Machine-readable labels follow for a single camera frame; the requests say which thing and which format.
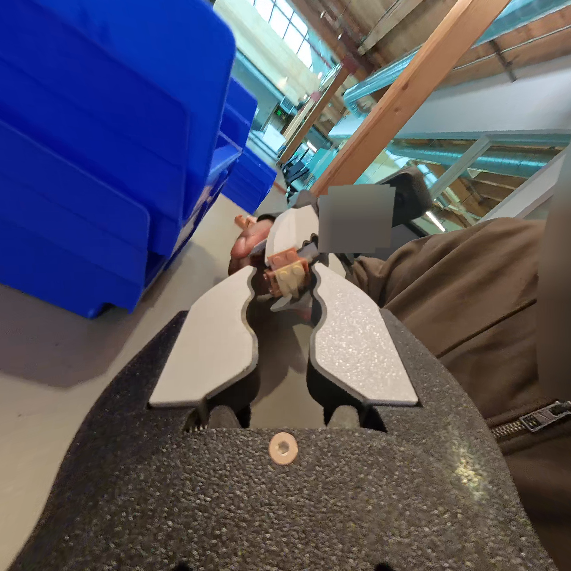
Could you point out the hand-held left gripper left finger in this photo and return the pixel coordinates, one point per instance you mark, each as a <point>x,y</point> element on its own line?
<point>209,352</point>

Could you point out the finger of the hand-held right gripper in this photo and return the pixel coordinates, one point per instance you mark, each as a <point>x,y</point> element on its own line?
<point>337,264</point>
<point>290,232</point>

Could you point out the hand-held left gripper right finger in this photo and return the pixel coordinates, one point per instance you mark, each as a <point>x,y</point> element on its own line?
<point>361,348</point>

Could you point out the orange yellow brick train model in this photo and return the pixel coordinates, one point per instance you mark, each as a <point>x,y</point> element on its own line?
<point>287,274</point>

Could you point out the orange teal brick assembly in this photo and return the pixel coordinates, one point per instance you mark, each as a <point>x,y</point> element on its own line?
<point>243,221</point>

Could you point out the blue plastic bin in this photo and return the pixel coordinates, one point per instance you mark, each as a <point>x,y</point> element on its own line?
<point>250,178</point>
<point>67,276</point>
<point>89,67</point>
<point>67,200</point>

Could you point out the person's right hand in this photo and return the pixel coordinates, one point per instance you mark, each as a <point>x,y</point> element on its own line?
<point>247,243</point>

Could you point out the wooden pillar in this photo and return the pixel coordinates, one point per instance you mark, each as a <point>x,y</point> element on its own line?
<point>401,98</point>

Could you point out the slim wooden post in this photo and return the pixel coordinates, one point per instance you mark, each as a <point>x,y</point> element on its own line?
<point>312,116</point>

